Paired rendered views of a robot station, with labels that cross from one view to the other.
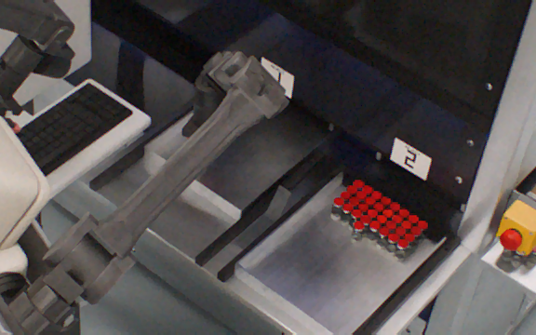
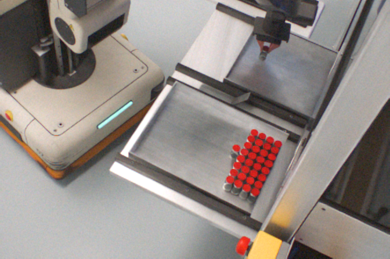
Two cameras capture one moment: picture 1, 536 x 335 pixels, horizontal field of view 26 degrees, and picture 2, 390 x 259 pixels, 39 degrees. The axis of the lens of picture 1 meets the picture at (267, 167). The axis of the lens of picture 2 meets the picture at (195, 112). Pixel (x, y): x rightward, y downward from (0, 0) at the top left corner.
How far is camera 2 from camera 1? 1.54 m
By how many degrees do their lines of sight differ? 45
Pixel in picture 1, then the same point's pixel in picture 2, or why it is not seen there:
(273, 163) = (284, 96)
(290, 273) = (187, 119)
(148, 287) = not seen: hidden behind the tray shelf
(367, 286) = (192, 168)
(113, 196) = (215, 18)
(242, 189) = (251, 82)
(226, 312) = not seen: hidden behind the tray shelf
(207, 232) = (205, 68)
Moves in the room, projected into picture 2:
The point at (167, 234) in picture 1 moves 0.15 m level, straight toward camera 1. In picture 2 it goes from (196, 49) to (146, 55)
